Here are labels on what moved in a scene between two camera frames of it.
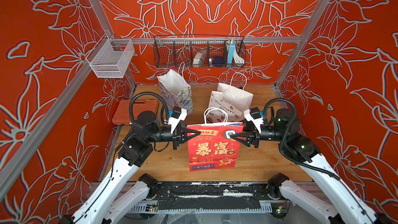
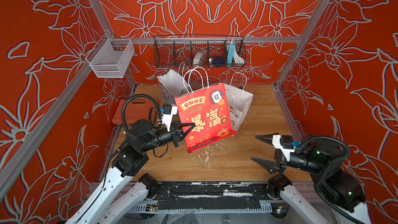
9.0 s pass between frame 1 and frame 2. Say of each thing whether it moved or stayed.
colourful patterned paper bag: stayed
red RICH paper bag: moved
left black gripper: stayed
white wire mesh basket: stayed
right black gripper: moved
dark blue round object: stayed
